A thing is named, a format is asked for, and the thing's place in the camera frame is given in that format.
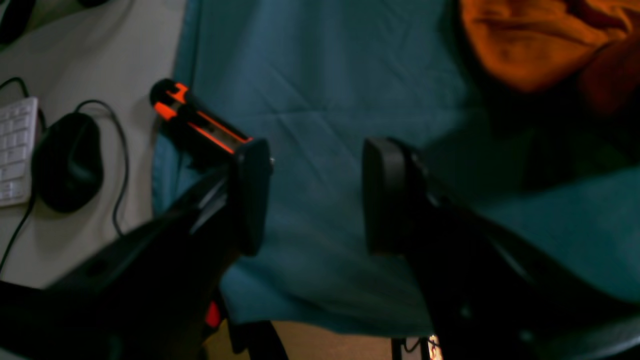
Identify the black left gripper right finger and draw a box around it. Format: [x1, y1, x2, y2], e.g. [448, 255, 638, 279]
[362, 137, 639, 360]

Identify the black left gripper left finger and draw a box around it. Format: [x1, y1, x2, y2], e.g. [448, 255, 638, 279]
[1, 138, 273, 360]

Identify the orange t-shirt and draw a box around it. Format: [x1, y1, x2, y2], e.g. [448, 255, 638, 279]
[459, 0, 640, 116]

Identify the black computer mouse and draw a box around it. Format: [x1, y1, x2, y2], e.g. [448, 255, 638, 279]
[30, 112, 105, 214]

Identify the orange black utility knife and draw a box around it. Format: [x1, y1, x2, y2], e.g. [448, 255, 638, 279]
[150, 79, 254, 155]

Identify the white keyboard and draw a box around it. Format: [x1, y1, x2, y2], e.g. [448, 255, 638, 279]
[0, 96, 39, 208]

